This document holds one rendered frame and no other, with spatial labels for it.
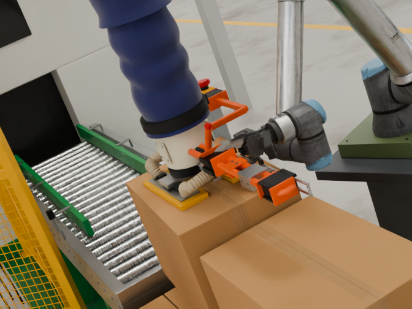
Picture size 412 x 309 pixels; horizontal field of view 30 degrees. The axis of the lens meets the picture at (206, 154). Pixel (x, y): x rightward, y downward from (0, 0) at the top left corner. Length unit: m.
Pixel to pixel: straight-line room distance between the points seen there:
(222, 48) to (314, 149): 3.74
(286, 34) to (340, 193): 2.05
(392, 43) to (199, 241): 0.92
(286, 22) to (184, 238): 0.78
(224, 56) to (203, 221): 3.91
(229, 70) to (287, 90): 3.63
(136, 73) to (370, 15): 0.77
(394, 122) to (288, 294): 1.14
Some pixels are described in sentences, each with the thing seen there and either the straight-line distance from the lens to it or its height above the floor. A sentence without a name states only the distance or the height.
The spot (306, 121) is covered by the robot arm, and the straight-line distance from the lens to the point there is 2.37.
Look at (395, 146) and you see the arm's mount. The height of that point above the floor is 0.80.
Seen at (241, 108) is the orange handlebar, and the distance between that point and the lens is 2.64.
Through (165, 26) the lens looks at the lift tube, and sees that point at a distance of 2.35.
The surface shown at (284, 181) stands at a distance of 1.96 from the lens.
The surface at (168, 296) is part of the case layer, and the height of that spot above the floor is 0.54.
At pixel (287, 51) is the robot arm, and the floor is 1.31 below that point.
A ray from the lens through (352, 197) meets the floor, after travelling 4.36.
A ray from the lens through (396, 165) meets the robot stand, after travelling 2.84.
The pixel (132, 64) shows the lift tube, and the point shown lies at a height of 1.47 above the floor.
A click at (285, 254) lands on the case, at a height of 0.94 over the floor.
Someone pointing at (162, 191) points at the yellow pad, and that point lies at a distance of 2.53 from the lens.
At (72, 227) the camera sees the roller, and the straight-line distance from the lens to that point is 3.88.
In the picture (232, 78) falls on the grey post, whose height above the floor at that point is 0.30.
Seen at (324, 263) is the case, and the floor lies 0.94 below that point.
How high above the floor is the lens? 1.97
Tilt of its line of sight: 20 degrees down
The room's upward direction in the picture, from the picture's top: 21 degrees counter-clockwise
